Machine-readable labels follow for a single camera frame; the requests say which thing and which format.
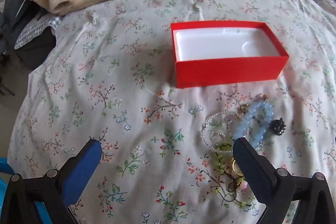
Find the floral bedsheet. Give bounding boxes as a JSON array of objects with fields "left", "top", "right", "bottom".
[{"left": 7, "top": 0, "right": 336, "bottom": 224}]

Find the dark clothing pile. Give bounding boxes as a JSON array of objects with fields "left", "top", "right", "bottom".
[{"left": 0, "top": 0, "right": 57, "bottom": 69}]

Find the gold ring charm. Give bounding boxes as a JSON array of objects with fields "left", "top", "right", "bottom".
[{"left": 230, "top": 157, "right": 244, "bottom": 177}]

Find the red cardboard box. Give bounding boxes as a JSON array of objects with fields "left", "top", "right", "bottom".
[{"left": 171, "top": 21, "right": 290, "bottom": 89}]

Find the light blue bead bracelet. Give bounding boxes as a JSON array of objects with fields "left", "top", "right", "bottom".
[{"left": 234, "top": 102, "right": 275, "bottom": 148}]

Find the green bead necklace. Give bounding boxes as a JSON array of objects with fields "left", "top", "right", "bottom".
[{"left": 214, "top": 143, "right": 254, "bottom": 210}]

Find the grey checkered cloth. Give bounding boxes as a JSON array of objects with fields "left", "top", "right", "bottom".
[{"left": 14, "top": 15, "right": 63, "bottom": 50}]

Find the gold ring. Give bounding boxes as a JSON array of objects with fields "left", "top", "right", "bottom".
[{"left": 238, "top": 105, "right": 250, "bottom": 119}]

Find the clear bead bracelet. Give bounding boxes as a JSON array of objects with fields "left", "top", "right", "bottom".
[{"left": 201, "top": 111, "right": 250, "bottom": 153}]

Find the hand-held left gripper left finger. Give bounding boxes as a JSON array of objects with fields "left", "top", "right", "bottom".
[{"left": 0, "top": 139, "right": 103, "bottom": 224}]

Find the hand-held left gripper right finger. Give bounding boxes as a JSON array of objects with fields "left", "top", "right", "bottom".
[{"left": 232, "top": 137, "right": 336, "bottom": 224}]

